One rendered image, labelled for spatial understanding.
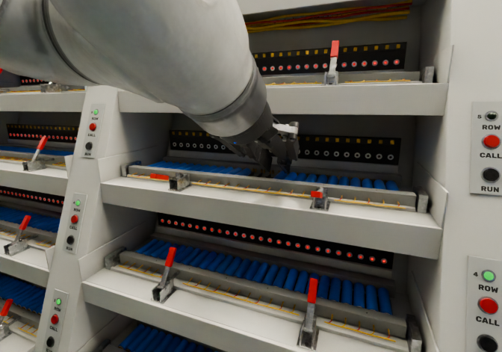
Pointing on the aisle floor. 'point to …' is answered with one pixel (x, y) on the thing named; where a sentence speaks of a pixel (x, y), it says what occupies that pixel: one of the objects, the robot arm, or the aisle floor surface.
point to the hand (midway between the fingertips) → (274, 160)
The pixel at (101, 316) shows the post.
